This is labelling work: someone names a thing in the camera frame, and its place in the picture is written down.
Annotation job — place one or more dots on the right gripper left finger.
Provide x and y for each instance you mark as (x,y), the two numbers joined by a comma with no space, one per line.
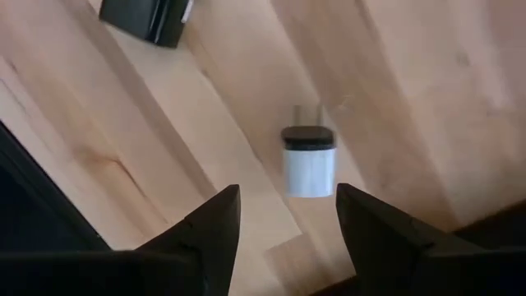
(197,255)

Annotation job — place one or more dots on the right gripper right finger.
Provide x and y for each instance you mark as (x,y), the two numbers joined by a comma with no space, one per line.
(390,255)

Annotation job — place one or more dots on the white charger black face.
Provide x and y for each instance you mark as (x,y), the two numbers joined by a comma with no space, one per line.
(308,168)

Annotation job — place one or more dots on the black wall charger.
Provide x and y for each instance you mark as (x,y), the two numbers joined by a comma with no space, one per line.
(148,20)

